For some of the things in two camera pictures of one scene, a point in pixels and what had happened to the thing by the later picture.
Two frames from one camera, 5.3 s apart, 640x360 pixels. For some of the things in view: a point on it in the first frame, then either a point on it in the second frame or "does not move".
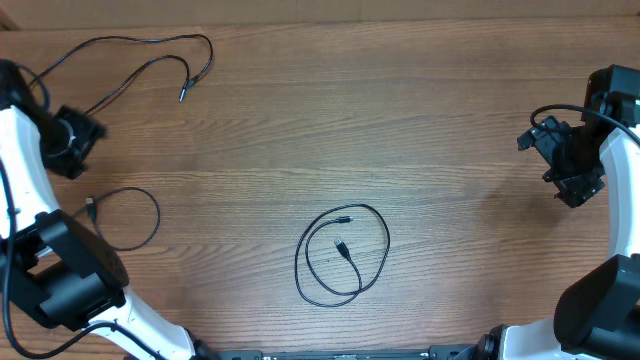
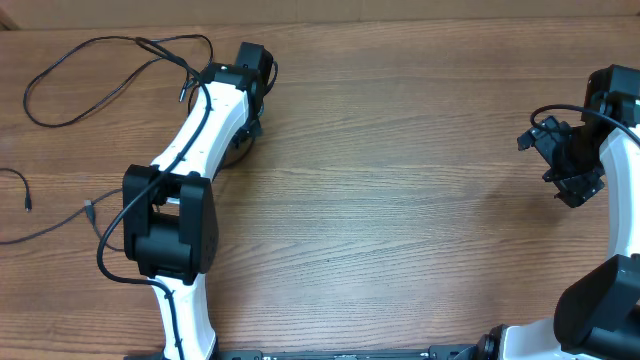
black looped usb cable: x=342 y=248 → x=248 y=150
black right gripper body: x=576 y=163 does not move
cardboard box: x=59 y=14 does not move
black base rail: x=442 y=352 does not move
